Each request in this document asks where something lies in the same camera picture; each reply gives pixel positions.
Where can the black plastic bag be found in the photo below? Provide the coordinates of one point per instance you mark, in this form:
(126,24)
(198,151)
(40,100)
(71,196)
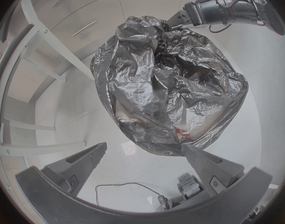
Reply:
(156,90)

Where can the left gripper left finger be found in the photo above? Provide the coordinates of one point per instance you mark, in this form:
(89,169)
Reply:
(82,167)

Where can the beige cabinet with drawers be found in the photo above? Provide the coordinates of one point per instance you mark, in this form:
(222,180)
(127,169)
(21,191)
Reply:
(91,6)

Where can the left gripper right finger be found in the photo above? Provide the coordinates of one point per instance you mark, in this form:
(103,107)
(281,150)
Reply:
(212,171)

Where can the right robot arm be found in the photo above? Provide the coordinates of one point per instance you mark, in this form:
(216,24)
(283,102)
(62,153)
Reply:
(245,10)

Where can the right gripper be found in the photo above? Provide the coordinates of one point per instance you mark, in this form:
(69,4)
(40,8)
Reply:
(210,10)

